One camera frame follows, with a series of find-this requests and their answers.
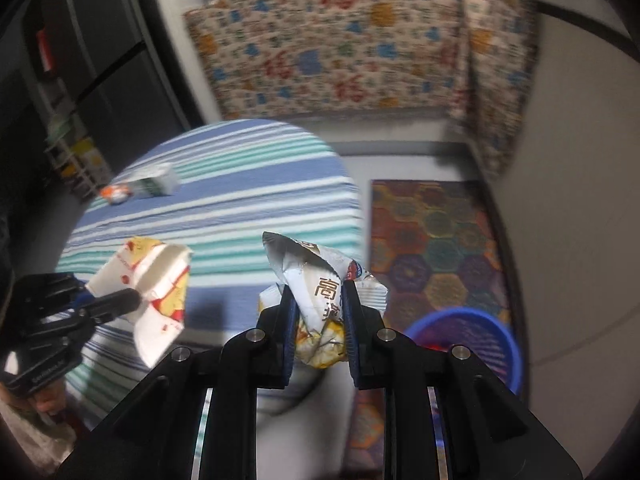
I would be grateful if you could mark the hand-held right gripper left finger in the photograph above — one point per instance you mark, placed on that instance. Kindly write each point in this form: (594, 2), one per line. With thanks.
(292, 340)

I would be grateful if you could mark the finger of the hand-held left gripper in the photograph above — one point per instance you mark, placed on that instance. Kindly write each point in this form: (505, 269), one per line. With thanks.
(50, 287)
(117, 304)

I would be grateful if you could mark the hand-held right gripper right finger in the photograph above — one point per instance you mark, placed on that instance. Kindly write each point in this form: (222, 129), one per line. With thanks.
(350, 340)

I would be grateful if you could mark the white red yellow paper box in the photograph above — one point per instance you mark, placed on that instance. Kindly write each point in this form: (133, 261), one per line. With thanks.
(157, 342)

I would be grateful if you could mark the white snack wrapper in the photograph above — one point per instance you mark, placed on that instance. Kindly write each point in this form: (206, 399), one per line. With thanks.
(320, 285)

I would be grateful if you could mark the blue plastic basket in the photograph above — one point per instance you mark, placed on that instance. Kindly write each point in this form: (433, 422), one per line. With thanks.
(450, 317)

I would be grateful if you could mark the person's left forearm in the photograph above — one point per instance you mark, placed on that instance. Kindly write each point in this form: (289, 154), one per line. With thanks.
(35, 435)

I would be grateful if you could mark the small orange wrapper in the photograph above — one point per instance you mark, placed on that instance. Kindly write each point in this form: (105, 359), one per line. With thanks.
(115, 194)

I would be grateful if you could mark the clear plastic wrapper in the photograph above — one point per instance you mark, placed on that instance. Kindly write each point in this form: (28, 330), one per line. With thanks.
(157, 182)

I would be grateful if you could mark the colourful hexagon floor mat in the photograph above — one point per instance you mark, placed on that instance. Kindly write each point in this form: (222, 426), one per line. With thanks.
(435, 240)

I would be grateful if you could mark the white storage shelf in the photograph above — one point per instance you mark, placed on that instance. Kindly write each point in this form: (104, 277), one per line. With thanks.
(85, 155)

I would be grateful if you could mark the striped tablecloth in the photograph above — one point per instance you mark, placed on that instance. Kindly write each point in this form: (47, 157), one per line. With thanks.
(225, 185)

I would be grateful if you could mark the dark cabinet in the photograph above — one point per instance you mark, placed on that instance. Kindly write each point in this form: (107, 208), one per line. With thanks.
(115, 60)

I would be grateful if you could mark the printed blanket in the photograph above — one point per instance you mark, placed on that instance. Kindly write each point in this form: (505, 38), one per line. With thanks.
(350, 35)

